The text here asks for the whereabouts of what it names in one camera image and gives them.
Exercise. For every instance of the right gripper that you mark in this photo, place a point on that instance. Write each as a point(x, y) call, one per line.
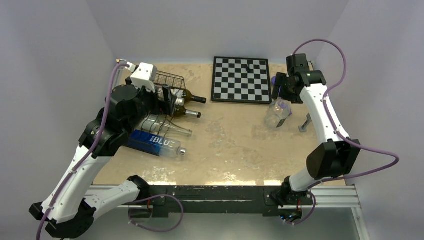
point(281, 78)

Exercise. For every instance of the purple flashlight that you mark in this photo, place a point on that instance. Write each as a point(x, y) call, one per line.
point(273, 80)

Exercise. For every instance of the black wire wine rack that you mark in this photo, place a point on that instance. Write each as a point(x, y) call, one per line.
point(177, 84)

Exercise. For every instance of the black white chessboard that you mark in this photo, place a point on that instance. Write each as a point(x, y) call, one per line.
point(231, 83)

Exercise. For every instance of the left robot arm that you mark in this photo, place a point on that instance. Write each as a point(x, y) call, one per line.
point(68, 212)

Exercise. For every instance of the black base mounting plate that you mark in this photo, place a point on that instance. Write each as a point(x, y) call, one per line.
point(263, 200)

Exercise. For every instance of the blue square bottle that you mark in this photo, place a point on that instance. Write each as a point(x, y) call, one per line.
point(155, 145)

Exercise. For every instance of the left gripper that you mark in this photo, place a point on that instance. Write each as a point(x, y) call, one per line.
point(165, 106)

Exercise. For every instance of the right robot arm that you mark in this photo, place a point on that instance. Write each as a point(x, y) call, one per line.
point(334, 157)

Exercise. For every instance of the green bottle grey neck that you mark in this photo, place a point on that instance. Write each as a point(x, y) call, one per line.
point(181, 111)

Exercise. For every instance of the clear wine bottle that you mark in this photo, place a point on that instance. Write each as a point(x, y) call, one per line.
point(161, 125)

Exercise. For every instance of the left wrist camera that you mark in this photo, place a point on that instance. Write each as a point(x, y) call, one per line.
point(142, 75)

